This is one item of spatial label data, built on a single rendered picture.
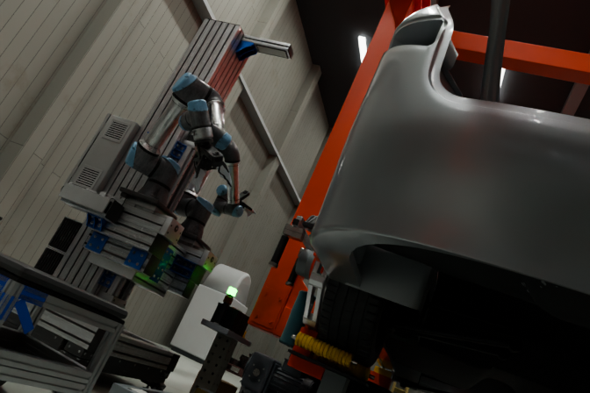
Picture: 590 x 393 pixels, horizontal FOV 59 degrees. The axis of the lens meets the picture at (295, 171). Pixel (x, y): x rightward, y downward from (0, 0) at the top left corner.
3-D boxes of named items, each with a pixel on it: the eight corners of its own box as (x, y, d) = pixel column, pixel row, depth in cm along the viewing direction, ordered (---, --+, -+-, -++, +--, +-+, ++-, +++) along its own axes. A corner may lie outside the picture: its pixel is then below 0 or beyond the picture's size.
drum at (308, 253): (334, 286, 231) (345, 257, 236) (291, 270, 238) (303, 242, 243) (338, 294, 243) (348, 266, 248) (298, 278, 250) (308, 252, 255)
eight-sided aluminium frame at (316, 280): (308, 320, 206) (356, 201, 225) (293, 314, 209) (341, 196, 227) (328, 342, 254) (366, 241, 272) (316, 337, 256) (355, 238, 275)
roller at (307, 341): (354, 369, 206) (359, 355, 208) (287, 341, 216) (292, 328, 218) (356, 371, 211) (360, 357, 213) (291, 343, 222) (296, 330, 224)
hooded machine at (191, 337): (185, 354, 922) (226, 268, 979) (220, 371, 897) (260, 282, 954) (166, 347, 849) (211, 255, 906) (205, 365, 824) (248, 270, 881)
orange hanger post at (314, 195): (271, 333, 276) (414, -7, 360) (246, 322, 281) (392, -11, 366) (280, 339, 292) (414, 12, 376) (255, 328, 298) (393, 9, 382)
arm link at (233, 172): (245, 139, 314) (246, 215, 327) (231, 137, 320) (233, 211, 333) (233, 142, 305) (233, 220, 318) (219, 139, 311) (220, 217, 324)
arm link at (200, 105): (201, 102, 206) (209, 97, 199) (206, 129, 206) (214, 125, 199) (183, 103, 202) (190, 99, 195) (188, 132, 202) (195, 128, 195)
